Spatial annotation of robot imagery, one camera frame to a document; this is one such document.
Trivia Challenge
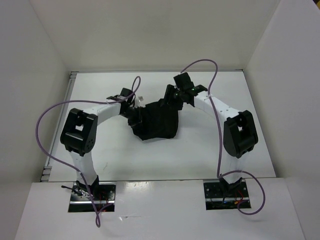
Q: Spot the black pleated skirt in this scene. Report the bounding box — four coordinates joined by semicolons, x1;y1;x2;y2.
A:
129;99;179;141

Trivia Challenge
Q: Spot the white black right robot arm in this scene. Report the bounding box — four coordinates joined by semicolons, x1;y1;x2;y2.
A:
164;72;259;197

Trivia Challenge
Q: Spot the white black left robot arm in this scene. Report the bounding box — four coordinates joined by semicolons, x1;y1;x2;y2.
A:
60;88;136;200

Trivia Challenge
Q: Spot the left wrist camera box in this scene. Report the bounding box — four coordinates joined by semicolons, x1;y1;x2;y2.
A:
134;96;145;108

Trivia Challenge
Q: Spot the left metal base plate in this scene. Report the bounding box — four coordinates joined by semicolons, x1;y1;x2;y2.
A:
68;183;116;213

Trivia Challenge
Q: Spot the metal base plate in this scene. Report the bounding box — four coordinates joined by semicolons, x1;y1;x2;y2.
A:
68;183;116;213
203;180;251;211

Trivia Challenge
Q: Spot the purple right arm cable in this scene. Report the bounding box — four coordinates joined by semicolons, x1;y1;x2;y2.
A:
180;58;266;216

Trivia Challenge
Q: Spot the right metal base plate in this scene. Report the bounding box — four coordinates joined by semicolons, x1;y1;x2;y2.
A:
203;180;251;211

